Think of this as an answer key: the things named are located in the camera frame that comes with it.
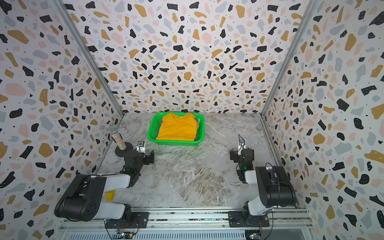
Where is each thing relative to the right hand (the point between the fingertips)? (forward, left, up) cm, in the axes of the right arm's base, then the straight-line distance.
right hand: (242, 148), depth 94 cm
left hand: (-4, +60, +3) cm, 61 cm away
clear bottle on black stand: (-3, +75, +3) cm, 75 cm away
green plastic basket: (+18, +60, +3) cm, 63 cm away
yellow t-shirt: (+16, +41, +1) cm, 44 cm away
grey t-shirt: (+22, +29, +1) cm, 37 cm away
